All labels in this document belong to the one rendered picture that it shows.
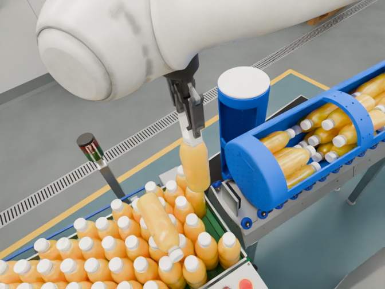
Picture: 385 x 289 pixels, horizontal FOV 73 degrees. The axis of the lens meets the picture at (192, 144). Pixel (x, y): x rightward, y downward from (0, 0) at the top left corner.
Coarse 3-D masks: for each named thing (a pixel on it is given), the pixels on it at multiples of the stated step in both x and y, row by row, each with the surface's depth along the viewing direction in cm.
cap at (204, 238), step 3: (201, 234) 79; (204, 234) 79; (207, 234) 79; (198, 237) 79; (201, 237) 79; (204, 237) 79; (207, 237) 78; (210, 237) 78; (198, 240) 78; (201, 240) 78; (204, 240) 78; (207, 240) 78; (210, 240) 78; (201, 243) 78; (204, 243) 77; (207, 243) 77; (204, 246) 78
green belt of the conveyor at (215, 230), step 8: (208, 208) 109; (208, 216) 106; (208, 224) 104; (216, 224) 104; (208, 232) 102; (216, 232) 102; (216, 240) 100; (240, 256) 95; (248, 256) 96; (208, 272) 92; (216, 272) 92; (184, 288) 95
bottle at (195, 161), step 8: (184, 144) 63; (200, 144) 63; (184, 152) 63; (192, 152) 63; (200, 152) 63; (184, 160) 65; (192, 160) 64; (200, 160) 64; (208, 160) 69; (184, 168) 68; (192, 168) 66; (200, 168) 66; (208, 168) 70; (184, 176) 73; (192, 176) 69; (200, 176) 69; (208, 176) 72; (192, 184) 72; (200, 184) 72; (208, 184) 75
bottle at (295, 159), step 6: (294, 150) 92; (300, 150) 91; (306, 150) 92; (282, 156) 91; (288, 156) 90; (294, 156) 90; (300, 156) 90; (306, 156) 91; (282, 162) 89; (288, 162) 89; (294, 162) 89; (300, 162) 90; (306, 162) 91; (282, 168) 88; (288, 168) 88; (294, 168) 89; (300, 168) 91; (288, 174) 89
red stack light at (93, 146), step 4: (96, 140) 95; (92, 144) 92; (96, 144) 94; (80, 148) 93; (84, 148) 92; (88, 148) 92; (92, 148) 93; (96, 148) 95; (84, 152) 94; (88, 152) 93; (92, 152) 94
